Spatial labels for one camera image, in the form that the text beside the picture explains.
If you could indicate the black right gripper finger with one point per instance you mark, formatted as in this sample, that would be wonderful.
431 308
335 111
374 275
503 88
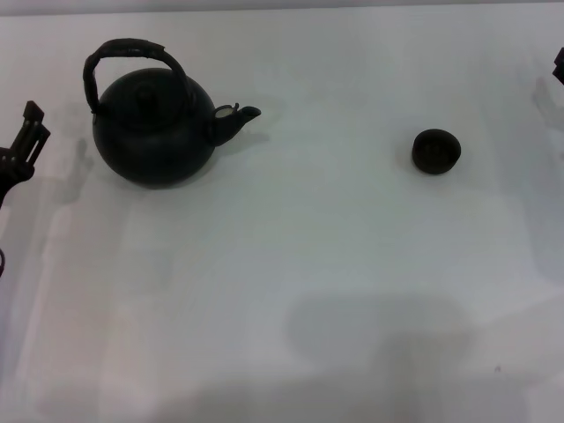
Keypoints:
559 66

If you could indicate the black round teapot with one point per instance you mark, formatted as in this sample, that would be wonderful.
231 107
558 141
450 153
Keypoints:
154 141

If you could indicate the small dark teacup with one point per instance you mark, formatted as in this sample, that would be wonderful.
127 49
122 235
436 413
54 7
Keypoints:
436 152

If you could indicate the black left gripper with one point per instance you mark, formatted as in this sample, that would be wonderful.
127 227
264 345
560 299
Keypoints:
11 169

